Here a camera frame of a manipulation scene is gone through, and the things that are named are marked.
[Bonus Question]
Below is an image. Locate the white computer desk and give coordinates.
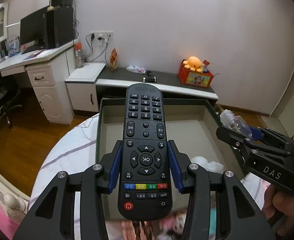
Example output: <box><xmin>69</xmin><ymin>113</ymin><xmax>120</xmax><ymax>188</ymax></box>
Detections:
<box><xmin>0</xmin><ymin>40</ymin><xmax>78</xmax><ymax>125</ymax></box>

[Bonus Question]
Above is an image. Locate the clear glass perfume bottle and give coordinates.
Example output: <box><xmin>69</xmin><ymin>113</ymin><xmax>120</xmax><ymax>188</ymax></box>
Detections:
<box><xmin>219</xmin><ymin>109</ymin><xmax>252</xmax><ymax>138</ymax></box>

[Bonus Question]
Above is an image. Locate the low white black TV cabinet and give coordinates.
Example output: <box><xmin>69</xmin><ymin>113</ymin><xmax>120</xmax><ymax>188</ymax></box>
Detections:
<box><xmin>65</xmin><ymin>62</ymin><xmax>218</xmax><ymax>112</ymax></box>

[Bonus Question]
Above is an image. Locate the red printed storage box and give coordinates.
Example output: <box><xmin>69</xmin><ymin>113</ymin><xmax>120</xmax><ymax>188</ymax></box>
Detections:
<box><xmin>178</xmin><ymin>62</ymin><xmax>214</xmax><ymax>88</ymax></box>

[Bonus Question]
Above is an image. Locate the black TV remote control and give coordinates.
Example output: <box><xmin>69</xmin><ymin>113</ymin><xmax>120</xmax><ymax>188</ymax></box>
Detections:
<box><xmin>118</xmin><ymin>83</ymin><xmax>172</xmax><ymax>221</ymax></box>

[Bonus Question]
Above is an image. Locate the black office chair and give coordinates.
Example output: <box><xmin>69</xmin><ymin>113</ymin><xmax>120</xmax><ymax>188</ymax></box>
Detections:
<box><xmin>0</xmin><ymin>75</ymin><xmax>23</xmax><ymax>129</ymax></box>

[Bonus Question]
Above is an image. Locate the white plastic packet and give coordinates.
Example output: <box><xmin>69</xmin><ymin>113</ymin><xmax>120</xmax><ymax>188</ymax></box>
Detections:
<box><xmin>126</xmin><ymin>66</ymin><xmax>146</xmax><ymax>74</ymax></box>

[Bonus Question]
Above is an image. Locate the white striped bed sheet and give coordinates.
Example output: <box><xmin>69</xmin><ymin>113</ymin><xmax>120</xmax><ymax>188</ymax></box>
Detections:
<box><xmin>29</xmin><ymin>114</ymin><xmax>270</xmax><ymax>239</ymax></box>

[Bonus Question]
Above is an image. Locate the pink storage box green rim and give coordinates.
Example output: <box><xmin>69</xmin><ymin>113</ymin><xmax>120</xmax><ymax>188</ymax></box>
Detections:
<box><xmin>97</xmin><ymin>99</ymin><xmax>244</xmax><ymax>179</ymax></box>

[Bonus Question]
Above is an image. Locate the plastic bottle red cap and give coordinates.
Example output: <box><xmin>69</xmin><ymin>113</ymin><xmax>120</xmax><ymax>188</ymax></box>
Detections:
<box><xmin>74</xmin><ymin>42</ymin><xmax>84</xmax><ymax>68</ymax></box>

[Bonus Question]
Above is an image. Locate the white wall power strip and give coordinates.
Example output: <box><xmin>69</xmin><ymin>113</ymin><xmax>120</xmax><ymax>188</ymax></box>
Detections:
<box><xmin>90</xmin><ymin>31</ymin><xmax>114</xmax><ymax>41</ymax></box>

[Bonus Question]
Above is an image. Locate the orange octopus plush toy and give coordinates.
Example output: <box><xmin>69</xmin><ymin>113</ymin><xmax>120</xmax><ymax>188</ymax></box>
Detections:
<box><xmin>182</xmin><ymin>56</ymin><xmax>203</xmax><ymax>73</ymax></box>

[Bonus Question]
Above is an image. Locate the black computer monitor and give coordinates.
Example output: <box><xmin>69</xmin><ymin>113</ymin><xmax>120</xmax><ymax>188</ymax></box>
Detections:
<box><xmin>20</xmin><ymin>7</ymin><xmax>47</xmax><ymax>54</ymax></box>

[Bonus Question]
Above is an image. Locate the orange snack bag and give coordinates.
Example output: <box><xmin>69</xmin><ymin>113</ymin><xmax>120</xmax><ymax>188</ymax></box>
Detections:
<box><xmin>110</xmin><ymin>48</ymin><xmax>118</xmax><ymax>72</ymax></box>

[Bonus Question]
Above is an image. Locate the black cylinder flashlight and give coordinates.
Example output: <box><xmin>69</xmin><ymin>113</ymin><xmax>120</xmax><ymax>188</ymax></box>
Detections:
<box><xmin>143</xmin><ymin>76</ymin><xmax>157</xmax><ymax>83</ymax></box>

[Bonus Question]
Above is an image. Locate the person's right hand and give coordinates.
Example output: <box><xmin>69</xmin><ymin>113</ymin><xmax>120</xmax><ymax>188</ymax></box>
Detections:
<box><xmin>262</xmin><ymin>184</ymin><xmax>294</xmax><ymax>236</ymax></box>

